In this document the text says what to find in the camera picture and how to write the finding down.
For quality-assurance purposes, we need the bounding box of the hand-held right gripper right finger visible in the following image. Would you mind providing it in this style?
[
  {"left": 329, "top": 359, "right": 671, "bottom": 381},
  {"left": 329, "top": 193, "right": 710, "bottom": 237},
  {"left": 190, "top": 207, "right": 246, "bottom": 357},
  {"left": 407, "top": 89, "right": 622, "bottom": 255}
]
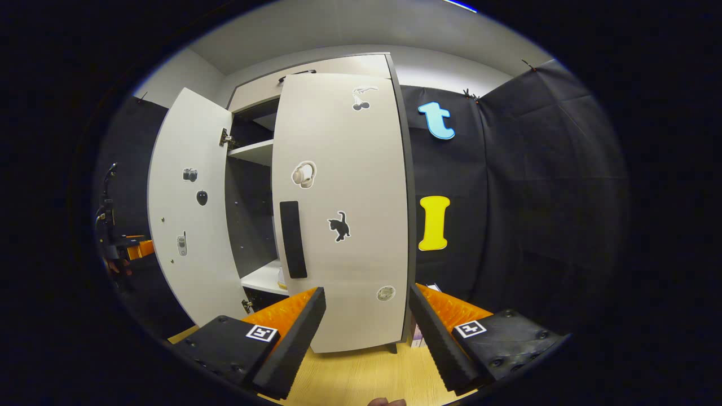
[{"left": 408, "top": 283, "right": 567, "bottom": 394}]

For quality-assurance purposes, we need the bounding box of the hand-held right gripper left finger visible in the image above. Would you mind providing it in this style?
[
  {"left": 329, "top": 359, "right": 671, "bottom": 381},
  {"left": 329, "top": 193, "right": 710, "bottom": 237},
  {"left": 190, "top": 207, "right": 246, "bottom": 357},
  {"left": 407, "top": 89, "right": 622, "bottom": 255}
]
[{"left": 169, "top": 286, "right": 328, "bottom": 400}]

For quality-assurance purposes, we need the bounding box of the white shoe cabinet door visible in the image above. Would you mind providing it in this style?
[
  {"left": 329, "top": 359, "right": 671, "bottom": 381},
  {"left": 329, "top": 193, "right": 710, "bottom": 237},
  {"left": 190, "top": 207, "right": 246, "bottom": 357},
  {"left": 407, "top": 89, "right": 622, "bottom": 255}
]
[
  {"left": 271, "top": 72, "right": 410, "bottom": 354},
  {"left": 147, "top": 86, "right": 252, "bottom": 328}
]

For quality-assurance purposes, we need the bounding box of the white shoe cabinet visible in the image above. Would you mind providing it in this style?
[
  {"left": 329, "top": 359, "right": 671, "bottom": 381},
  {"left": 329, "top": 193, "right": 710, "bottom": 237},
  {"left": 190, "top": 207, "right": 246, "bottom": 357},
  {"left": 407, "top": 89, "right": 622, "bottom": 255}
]
[{"left": 226, "top": 52, "right": 418, "bottom": 353}]

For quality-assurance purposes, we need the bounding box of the black backdrop cloth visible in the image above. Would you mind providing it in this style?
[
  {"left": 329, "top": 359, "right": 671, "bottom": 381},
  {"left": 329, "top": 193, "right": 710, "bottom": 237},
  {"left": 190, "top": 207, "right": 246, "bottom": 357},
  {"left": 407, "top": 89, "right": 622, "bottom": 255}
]
[
  {"left": 93, "top": 96, "right": 195, "bottom": 339},
  {"left": 403, "top": 59, "right": 629, "bottom": 339}
]

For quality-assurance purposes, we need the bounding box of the black door handle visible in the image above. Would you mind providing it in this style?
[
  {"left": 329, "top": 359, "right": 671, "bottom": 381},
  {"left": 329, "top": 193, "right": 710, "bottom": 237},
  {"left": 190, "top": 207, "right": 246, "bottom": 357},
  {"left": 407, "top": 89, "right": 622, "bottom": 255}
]
[{"left": 279, "top": 200, "right": 309, "bottom": 280}]

